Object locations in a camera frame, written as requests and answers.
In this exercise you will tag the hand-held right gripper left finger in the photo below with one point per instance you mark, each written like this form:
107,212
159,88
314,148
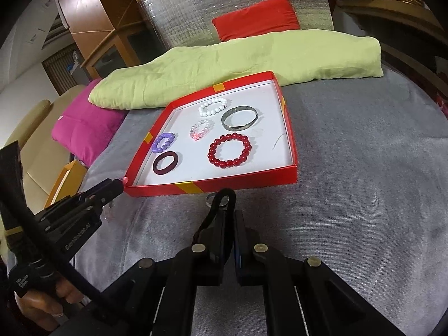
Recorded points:
218,248

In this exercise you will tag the brown window shutter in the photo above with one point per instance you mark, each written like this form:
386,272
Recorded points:
59,73

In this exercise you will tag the white air conditioner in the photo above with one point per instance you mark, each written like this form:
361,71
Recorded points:
49,24

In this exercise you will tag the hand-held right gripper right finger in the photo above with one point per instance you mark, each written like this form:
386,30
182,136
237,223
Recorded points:
240,252

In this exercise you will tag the person's left hand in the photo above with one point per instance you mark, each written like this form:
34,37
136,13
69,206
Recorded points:
38,304

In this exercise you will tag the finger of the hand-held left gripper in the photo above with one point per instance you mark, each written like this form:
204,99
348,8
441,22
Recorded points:
105,188
105,203

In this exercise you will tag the pink cushion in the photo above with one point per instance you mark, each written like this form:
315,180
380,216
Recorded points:
84,126

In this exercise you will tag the dark wooden furniture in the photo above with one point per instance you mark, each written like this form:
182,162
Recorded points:
392,17

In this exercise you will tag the red cardboard box tray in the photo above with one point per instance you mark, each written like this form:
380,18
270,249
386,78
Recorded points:
259,147

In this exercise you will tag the light green blanket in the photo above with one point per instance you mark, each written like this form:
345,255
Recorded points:
227,59

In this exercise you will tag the small wooden box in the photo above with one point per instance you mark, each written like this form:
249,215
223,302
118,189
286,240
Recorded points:
66,178

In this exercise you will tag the red cushion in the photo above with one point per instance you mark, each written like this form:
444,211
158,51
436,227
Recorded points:
259,17

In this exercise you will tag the wooden cabinet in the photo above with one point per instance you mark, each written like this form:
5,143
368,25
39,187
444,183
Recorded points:
87,10

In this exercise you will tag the black band loop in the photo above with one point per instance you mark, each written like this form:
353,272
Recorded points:
225,191

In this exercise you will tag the beige sofa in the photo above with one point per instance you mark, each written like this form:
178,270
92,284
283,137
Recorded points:
38,140

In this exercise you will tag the silver foil mat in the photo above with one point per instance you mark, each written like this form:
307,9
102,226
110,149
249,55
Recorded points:
196,10

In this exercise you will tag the silver metal bangle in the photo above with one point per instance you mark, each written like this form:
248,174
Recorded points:
241,127

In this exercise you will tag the small blue object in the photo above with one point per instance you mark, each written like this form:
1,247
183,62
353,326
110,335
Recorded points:
72,63

